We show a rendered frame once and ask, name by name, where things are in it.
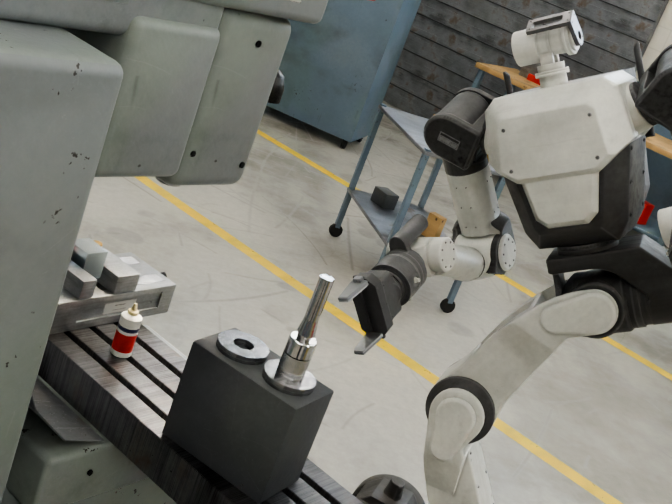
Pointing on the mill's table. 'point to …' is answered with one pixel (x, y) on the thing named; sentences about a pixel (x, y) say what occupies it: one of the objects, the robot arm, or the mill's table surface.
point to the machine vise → (85, 286)
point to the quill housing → (233, 98)
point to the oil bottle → (126, 333)
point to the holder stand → (245, 413)
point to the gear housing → (306, 11)
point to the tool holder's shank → (315, 308)
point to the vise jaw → (118, 275)
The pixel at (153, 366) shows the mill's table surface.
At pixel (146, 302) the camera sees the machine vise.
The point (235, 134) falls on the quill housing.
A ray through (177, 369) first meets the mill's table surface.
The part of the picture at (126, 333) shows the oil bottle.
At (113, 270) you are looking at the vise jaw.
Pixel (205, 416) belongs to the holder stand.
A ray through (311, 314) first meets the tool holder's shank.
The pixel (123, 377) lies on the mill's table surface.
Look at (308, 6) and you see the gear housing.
